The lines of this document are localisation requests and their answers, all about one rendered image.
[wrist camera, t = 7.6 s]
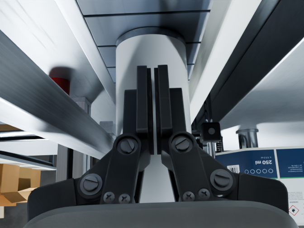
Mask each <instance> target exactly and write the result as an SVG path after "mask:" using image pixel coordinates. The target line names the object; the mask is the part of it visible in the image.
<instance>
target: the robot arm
mask: <svg viewBox="0 0 304 228"><path fill-rule="evenodd" d="M154 83H155V108H156V133H157V155H161V163H162V164H163V165H164V166H165V167H167V168H168V173H169V178H170V182H171V187H172V192H173V196H174V200H175V201H174V202H158V203H140V198H141V192H142V185H143V177H144V171H145V168H146V167H147V166H148V165H149V164H150V160H151V155H154V137H153V106H152V79H151V68H147V66H137V89H134V90H125V91H124V106H123V134H121V135H119V136H118V137H117V138H116V139H115V141H114V144H113V148H112V149H111V150H110V151H109V152H108V153H107V154H106V155H105V156H103V157H102V158H101V159H100V160H99V161H98V162H97V163H96V164H94V165H93V166H92V167H91V168H90V169H89V170H88V171H87V172H86V173H85V174H83V175H82V177H80V178H76V179H74V178H71V179H67V180H63V181H59V182H56V183H52V184H49V185H44V186H40V187H38V188H36V189H34V190H33V191H32V192H31V193H30V194H29V196H28V200H27V215H28V222H27V223H26V225H25V226H24V227H23V228H299V227H298V225H297V223H296V222H295V221H294V219H293V218H292V217H291V216H290V215H289V200H288V191H287V188H286V186H285V185H284V184H283V183H282V182H281V181H280V180H277V179H273V178H268V177H263V176H256V175H251V174H247V173H242V172H239V173H234V172H231V171H230V170H229V169H228V168H226V167H225V166H224V165H223V164H221V163H220V162H219V161H217V160H216V159H215V158H213V157H212V156H211V155H209V154H208V153H207V152H206V151H204V150H203V149H202V148H200V147H199V146H198V145H197V141H196V139H195V137H194V136H193V135H192V134H191V133H189V132H187V131H186V122H185V110H184V101H183V93H182V88H169V77H168V65H158V68H154Z"/></svg>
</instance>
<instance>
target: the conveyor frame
mask: <svg viewBox="0 0 304 228"><path fill-rule="evenodd" d="M54 1H55V3H56V5H57V6H58V8H59V10H60V12H61V14H62V15H63V17H64V19H65V20H66V22H67V24H68V26H69V27H70V29H71V31H72V32H73V34H74V36H75V38H76V39H77V41H78V43H79V45H80V47H81V48H82V50H83V52H84V53H85V55H86V57H87V59H88V60H89V62H90V64H91V65H92V67H93V69H94V71H95V72H96V74H97V76H98V78H99V80H100V81H101V83H102V85H103V86H104V88H105V90H106V92H107V93H108V95H109V97H110V98H111V100H112V102H113V104H114V105H115V107H116V87H115V85H114V82H113V80H112V78H111V76H110V73H109V71H108V69H107V67H106V64H105V62H104V60H103V58H102V56H101V53H100V51H99V49H98V46H97V45H96V43H95V40H94V38H93V36H92V34H91V31H90V29H89V27H88V25H87V22H86V20H85V18H84V15H83V13H82V11H81V9H80V7H79V5H78V3H77V1H76V0H54Z"/></svg>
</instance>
